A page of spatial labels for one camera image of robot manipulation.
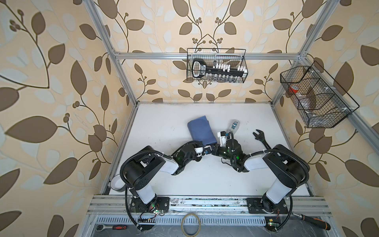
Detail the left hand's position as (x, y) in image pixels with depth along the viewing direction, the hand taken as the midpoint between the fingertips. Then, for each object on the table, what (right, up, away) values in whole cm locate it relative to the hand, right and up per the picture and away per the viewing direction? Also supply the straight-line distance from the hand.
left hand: (201, 141), depth 90 cm
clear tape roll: (-6, -36, -20) cm, 42 cm away
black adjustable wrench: (+41, +1, +10) cm, 42 cm away
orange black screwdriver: (+54, -35, -19) cm, 68 cm away
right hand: (+3, -3, -2) cm, 5 cm away
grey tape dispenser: (+23, +9, +12) cm, 28 cm away
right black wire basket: (+59, +23, -17) cm, 66 cm away
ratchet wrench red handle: (-48, -36, -22) cm, 64 cm away
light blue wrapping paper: (0, +6, +7) cm, 9 cm away
